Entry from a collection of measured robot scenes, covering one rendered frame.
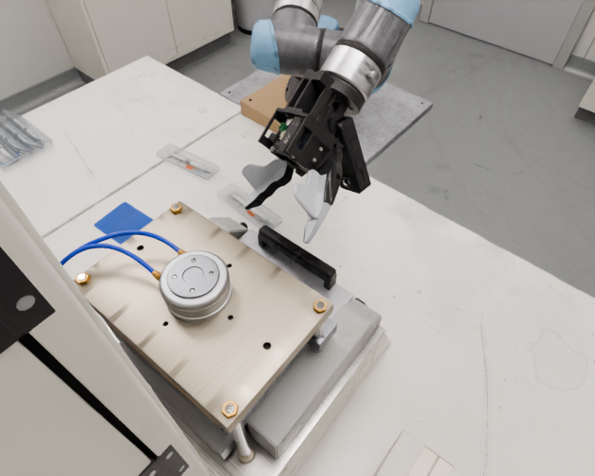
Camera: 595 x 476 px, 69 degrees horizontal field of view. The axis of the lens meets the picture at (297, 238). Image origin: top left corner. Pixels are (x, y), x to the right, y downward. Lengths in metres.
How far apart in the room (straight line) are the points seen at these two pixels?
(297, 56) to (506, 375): 0.69
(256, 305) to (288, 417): 0.15
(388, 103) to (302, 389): 1.07
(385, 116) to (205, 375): 1.09
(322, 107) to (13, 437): 0.48
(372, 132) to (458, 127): 1.45
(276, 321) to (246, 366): 0.06
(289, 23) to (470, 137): 2.07
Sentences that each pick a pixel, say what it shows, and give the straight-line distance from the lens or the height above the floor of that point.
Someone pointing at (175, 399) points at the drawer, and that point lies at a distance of 0.64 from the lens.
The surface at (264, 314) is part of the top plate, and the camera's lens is 0.51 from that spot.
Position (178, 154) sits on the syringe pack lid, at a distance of 1.26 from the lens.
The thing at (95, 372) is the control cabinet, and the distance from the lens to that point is 0.19.
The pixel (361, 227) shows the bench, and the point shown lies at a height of 0.75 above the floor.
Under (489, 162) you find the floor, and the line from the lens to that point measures 2.57.
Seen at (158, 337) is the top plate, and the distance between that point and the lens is 0.52.
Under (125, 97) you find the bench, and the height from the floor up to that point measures 0.75.
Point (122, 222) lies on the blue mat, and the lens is 1.15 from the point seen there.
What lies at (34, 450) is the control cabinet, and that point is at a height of 1.38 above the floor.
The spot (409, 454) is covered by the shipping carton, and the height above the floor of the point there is 0.84.
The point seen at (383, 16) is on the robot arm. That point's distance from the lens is 0.62.
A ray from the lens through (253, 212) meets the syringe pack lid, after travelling 1.07.
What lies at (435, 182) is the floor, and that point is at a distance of 2.36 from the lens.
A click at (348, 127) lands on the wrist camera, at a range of 0.60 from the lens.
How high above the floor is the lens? 1.56
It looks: 51 degrees down
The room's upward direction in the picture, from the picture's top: straight up
